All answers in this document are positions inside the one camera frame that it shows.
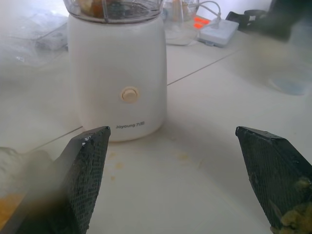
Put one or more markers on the clear plastic bag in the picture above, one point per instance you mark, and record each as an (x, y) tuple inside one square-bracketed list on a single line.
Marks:
[(31, 41)]

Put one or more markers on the white blender base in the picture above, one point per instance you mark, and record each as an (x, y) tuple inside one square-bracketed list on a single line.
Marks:
[(114, 61)]

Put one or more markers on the orange pulp residue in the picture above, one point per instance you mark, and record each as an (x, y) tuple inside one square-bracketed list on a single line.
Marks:
[(297, 214)]

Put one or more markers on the black flat device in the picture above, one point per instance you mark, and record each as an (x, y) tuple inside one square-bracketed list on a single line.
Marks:
[(243, 18)]

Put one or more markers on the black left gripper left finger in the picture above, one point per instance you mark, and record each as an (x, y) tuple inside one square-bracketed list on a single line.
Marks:
[(83, 175)]

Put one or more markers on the clear drinking glass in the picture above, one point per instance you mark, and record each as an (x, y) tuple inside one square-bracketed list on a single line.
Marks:
[(179, 24)]

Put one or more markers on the peeled orange segment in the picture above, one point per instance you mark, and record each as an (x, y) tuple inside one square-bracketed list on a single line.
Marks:
[(91, 8)]

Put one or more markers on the clear plastic blender jar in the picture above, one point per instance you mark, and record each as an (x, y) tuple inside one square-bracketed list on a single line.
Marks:
[(136, 9)]

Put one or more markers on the white power strip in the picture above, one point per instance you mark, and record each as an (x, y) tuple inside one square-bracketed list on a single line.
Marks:
[(219, 33)]

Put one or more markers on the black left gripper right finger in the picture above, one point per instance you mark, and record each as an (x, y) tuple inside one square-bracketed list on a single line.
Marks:
[(270, 165)]

